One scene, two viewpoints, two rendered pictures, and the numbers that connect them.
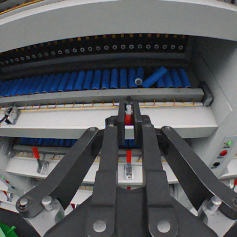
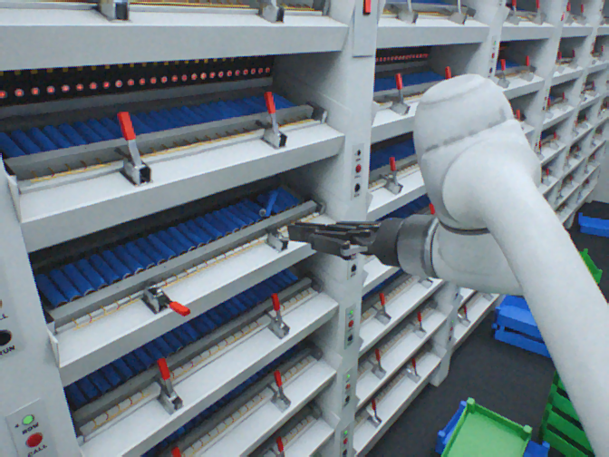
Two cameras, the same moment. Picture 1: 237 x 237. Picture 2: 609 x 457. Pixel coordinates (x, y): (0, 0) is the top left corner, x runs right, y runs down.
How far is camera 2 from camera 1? 0.71 m
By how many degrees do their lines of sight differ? 48
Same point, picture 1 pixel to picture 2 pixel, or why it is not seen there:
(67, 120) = (230, 271)
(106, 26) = (269, 170)
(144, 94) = (277, 221)
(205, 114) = (325, 220)
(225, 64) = (327, 172)
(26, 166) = (131, 428)
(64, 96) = (212, 248)
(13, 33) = (204, 183)
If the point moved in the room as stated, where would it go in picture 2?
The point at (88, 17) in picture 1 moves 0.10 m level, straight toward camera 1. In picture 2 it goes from (262, 166) to (315, 174)
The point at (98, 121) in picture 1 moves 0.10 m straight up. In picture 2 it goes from (258, 259) to (256, 209)
